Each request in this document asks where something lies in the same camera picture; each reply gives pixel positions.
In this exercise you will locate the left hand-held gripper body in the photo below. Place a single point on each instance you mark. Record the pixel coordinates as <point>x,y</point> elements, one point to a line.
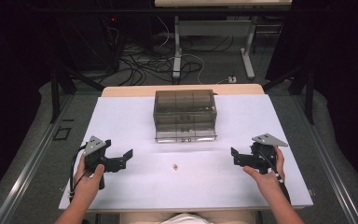
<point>95,155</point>

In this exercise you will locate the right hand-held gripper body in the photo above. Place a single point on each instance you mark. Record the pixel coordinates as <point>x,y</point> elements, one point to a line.
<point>258,157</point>

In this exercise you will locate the person's right hand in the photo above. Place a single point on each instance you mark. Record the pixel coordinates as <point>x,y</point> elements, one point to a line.
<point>268,180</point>

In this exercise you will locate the person's left hand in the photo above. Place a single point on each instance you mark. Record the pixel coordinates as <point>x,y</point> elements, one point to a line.
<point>88,185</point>

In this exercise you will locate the white table mat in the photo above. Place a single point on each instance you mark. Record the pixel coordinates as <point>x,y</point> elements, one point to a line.
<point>199,180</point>

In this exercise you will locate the small brown crumpled scrap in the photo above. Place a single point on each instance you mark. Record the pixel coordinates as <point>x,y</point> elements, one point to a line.
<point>175,167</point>

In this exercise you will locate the clear plastic drawer box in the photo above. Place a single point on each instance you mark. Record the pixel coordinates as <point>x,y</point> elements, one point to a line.
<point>185,115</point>

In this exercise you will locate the white power strip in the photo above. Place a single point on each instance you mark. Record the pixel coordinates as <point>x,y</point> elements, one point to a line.
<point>231,79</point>

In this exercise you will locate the black metal stand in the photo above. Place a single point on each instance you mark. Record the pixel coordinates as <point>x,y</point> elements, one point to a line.
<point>59,90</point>
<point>306,90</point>

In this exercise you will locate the person's white clothing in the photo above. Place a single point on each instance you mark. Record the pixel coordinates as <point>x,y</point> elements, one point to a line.
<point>186,219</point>

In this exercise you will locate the dark equipment with red light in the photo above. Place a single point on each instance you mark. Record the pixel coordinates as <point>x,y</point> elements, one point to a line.
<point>113,37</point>

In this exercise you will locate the metal floor rail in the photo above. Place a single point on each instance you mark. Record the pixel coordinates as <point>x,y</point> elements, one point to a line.
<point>326,161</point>
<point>28,168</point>

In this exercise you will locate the white metal desk frame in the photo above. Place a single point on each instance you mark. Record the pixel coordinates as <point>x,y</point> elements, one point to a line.
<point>214,31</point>

